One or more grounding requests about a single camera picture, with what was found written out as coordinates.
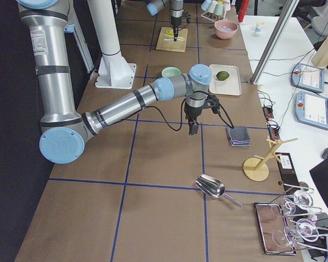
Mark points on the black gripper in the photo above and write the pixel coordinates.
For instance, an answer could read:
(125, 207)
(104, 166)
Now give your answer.
(192, 112)

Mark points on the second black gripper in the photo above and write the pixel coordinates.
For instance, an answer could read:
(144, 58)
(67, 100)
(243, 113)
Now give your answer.
(175, 21)

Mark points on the light green bowl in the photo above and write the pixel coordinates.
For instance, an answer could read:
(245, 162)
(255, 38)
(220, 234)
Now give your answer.
(170, 72)

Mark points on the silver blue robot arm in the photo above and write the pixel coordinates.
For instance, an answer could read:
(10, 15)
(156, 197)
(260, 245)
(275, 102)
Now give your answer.
(64, 131)

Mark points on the pink bowl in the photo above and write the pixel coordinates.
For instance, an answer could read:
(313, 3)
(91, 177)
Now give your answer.
(223, 35)

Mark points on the upper lemon slice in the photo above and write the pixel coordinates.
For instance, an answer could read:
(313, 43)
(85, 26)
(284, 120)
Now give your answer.
(168, 30)

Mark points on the bamboo cutting board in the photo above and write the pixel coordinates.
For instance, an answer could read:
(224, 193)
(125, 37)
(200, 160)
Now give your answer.
(174, 46)

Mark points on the light blue cup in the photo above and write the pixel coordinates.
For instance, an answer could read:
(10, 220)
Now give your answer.
(205, 5)

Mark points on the grey folded cloth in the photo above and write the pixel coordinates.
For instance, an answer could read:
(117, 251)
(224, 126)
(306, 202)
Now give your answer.
(238, 136)

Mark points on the clear ice cubes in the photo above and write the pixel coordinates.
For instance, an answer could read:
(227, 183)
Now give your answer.
(225, 29)

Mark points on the white rabbit tray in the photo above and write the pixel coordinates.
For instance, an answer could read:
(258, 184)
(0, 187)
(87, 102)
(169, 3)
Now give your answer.
(231, 86)

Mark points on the green avocado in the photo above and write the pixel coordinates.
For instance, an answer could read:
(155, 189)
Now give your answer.
(222, 75)

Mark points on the metal ice scoop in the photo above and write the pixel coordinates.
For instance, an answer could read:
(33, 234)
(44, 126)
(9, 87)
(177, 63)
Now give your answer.
(214, 188)

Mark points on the red bottle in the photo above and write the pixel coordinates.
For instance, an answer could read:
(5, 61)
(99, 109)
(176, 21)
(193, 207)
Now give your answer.
(243, 6)

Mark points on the upper black usb hub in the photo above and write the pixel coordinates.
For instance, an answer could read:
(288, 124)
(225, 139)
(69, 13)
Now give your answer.
(268, 112)

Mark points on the black usb hub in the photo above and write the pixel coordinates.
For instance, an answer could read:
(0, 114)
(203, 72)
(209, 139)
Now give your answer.
(268, 112)
(273, 129)

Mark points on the wooden mug tree stand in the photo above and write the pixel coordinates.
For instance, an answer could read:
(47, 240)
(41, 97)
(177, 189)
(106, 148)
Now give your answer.
(255, 168)

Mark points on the lower black usb hub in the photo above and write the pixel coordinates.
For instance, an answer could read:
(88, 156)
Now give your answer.
(273, 129)

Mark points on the small white cup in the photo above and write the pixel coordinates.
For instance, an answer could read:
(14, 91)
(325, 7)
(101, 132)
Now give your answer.
(258, 28)

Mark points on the black sign holder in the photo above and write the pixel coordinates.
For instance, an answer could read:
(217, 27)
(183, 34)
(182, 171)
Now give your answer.
(286, 169)

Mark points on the lower teach pendant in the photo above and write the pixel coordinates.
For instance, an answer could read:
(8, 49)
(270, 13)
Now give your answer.
(312, 109)

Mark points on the teach pendant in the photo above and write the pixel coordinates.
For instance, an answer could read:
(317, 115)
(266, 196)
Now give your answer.
(312, 109)
(308, 77)

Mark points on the metal glass rack tray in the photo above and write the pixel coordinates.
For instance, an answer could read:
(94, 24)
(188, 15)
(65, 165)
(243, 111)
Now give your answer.
(272, 223)

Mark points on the upper teach pendant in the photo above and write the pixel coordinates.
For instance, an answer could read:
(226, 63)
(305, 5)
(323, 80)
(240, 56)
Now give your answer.
(308, 77)

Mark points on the upper wine glass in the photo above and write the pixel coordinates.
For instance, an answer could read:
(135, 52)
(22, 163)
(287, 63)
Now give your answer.
(299, 200)

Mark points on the wine glass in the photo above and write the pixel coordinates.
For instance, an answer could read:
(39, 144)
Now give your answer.
(289, 237)
(299, 200)

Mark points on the computer mouse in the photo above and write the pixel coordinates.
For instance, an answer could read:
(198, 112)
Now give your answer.
(324, 154)

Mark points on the lower wine glass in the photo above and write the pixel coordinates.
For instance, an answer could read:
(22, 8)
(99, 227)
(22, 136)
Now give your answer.
(289, 237)

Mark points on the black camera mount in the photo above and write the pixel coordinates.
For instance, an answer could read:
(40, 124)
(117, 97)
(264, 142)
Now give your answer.
(212, 102)

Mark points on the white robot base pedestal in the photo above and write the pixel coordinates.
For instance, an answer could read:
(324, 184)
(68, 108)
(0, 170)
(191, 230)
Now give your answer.
(114, 71)

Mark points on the aluminium frame post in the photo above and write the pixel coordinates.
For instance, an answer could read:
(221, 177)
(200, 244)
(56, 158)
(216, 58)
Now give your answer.
(287, 12)

